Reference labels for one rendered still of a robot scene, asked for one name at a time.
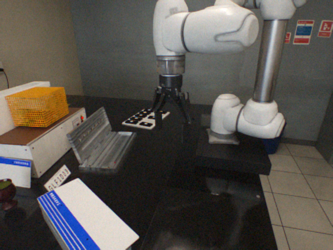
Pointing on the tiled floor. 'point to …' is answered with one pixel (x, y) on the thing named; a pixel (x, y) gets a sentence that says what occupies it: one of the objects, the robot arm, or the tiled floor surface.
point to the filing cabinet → (326, 135)
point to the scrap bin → (272, 145)
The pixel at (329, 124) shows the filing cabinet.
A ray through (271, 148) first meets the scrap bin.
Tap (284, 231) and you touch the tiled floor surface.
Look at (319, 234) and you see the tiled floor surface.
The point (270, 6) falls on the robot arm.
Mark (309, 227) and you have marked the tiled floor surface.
